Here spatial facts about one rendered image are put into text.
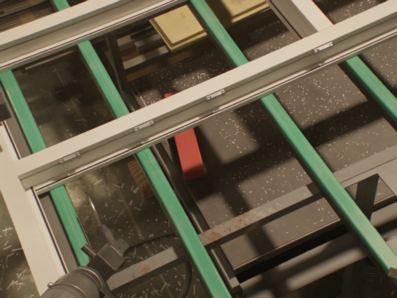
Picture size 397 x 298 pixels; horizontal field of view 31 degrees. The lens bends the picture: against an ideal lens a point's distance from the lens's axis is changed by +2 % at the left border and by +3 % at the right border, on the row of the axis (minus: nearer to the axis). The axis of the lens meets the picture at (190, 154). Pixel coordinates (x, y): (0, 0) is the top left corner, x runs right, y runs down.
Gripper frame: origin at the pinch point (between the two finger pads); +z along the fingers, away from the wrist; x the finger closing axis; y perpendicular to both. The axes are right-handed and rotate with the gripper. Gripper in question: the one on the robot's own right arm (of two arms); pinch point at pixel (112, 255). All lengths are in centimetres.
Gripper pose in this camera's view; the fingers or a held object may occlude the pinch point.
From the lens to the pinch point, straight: 147.6
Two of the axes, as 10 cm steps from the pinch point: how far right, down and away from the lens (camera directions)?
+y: -7.4, -6.8, 0.1
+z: 2.7, -2.7, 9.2
